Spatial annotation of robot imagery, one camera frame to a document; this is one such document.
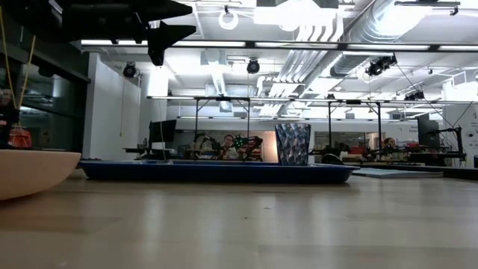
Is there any black monitor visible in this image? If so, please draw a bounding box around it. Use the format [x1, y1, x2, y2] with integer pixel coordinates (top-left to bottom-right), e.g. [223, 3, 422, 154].
[149, 119, 178, 143]

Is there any black background station frame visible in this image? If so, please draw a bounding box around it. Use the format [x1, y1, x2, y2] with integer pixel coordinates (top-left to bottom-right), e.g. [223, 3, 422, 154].
[327, 99, 382, 162]
[193, 96, 252, 162]

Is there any blue faceted cup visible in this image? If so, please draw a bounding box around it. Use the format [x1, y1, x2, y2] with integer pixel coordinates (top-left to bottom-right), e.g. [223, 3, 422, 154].
[274, 123, 312, 167]

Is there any white ring ceiling lamp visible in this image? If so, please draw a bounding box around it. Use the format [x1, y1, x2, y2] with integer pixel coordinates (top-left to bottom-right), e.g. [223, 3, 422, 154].
[218, 9, 240, 31]

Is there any blue plastic tray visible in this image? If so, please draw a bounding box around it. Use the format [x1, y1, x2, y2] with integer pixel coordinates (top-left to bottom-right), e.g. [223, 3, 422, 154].
[77, 159, 360, 185]

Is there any light blue mat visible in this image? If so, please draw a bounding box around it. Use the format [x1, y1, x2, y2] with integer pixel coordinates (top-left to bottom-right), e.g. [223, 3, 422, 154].
[350, 167, 444, 179]

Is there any peach round plate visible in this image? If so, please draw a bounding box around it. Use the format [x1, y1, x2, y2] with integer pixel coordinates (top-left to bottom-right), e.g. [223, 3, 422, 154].
[0, 149, 82, 202]

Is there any yellow cord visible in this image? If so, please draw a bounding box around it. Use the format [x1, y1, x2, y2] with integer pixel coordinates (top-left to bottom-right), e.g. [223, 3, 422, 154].
[0, 7, 37, 110]

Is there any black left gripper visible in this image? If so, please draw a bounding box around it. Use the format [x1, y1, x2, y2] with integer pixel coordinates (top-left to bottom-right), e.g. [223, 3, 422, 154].
[74, 0, 197, 67]

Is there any silver ventilation duct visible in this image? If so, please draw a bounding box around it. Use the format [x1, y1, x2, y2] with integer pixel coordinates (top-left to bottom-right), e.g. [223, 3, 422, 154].
[330, 0, 430, 78]

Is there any black ceiling device cluster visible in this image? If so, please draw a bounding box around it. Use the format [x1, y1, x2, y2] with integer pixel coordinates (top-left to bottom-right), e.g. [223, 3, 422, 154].
[365, 55, 398, 78]

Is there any black background panel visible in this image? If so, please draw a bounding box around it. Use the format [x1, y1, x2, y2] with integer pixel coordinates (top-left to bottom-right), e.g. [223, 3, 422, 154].
[417, 114, 441, 149]

